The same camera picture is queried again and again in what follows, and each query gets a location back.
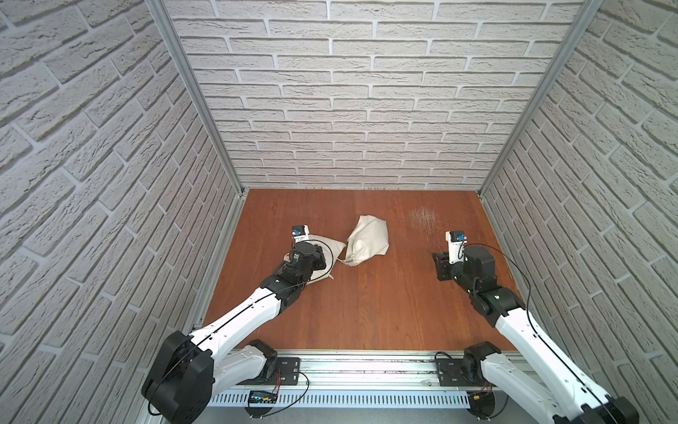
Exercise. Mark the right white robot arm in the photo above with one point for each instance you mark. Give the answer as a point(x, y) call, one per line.
point(561, 392)

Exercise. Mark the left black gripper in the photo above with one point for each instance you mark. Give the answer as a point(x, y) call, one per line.
point(296, 255)

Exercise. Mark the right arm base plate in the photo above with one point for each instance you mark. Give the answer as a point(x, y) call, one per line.
point(458, 372)

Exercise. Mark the left electronics board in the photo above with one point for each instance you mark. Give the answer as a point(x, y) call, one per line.
point(260, 402)

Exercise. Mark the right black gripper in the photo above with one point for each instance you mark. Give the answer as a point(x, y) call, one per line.
point(441, 265)

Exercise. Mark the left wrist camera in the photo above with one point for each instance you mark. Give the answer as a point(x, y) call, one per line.
point(300, 233)

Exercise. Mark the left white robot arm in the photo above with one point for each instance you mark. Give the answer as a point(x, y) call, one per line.
point(190, 369)

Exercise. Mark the cream cloth soil bag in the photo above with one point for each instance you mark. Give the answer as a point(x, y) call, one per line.
point(368, 239)
point(331, 249)

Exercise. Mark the corner aluminium post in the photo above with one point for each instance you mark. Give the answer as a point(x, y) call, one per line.
point(176, 49)
point(572, 39)

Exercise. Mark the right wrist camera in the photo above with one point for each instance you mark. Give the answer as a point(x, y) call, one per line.
point(456, 245)

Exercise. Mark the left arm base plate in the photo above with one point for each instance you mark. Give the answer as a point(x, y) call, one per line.
point(285, 372)

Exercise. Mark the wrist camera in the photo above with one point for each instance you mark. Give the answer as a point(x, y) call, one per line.
point(300, 233)
point(456, 245)

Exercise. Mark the left corner aluminium post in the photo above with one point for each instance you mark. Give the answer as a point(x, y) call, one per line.
point(176, 49)

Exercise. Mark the aluminium rail frame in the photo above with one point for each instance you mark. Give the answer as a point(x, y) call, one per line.
point(355, 369)

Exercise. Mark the right corner aluminium post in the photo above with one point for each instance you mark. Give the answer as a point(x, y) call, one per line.
point(572, 39)

